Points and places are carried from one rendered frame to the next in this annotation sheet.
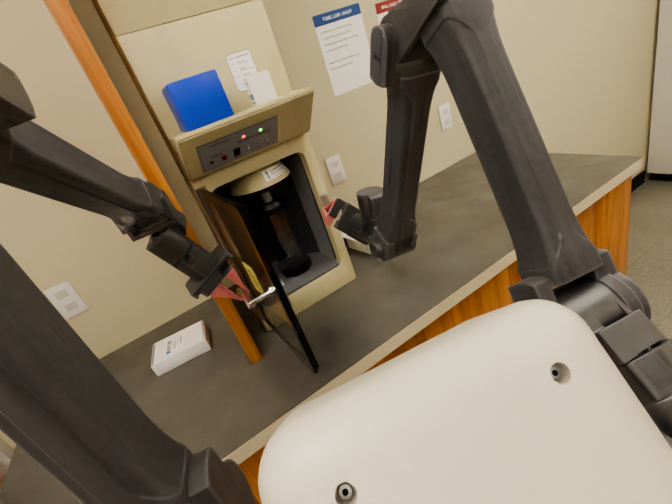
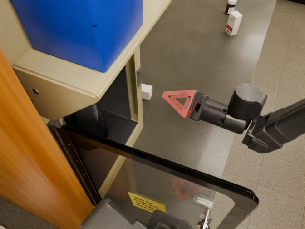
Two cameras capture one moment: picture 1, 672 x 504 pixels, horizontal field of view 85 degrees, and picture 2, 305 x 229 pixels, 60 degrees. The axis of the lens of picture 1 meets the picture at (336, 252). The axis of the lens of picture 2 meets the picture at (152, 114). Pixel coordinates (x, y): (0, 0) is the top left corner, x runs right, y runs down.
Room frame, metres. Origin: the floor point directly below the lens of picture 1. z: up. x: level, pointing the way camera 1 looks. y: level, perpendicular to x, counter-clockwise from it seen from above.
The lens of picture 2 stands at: (0.60, 0.30, 1.72)
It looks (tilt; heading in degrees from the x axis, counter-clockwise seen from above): 54 degrees down; 316
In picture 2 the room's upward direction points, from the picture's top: straight up
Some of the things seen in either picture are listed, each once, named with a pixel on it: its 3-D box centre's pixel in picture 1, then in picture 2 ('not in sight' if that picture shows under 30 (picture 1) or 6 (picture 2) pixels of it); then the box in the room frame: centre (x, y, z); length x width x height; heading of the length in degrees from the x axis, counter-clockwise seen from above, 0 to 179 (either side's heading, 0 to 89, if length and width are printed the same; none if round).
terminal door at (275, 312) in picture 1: (256, 278); (150, 204); (0.73, 0.19, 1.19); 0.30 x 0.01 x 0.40; 24
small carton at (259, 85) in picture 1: (260, 88); not in sight; (0.91, 0.04, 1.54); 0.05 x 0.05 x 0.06; 12
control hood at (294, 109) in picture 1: (250, 133); (124, 33); (0.88, 0.09, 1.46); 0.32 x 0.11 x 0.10; 112
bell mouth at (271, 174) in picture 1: (256, 173); not in sight; (1.04, 0.13, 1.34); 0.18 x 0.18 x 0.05
